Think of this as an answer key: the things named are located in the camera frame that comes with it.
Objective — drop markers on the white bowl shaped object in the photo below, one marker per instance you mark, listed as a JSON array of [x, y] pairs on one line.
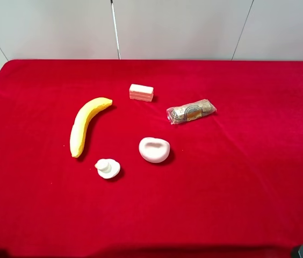
[[154, 150]]

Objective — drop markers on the layered wafer cake block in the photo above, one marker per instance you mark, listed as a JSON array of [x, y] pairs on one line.
[[141, 92]]

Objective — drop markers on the yellow banana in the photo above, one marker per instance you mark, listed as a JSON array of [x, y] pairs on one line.
[[81, 123]]

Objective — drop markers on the wrapped snack bar packet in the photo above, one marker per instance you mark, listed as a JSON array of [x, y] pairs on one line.
[[190, 112]]

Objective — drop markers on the white toy duck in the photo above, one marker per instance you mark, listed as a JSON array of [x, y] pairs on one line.
[[107, 168]]

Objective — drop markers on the red table cloth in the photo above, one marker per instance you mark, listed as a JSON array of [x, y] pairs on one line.
[[232, 185]]

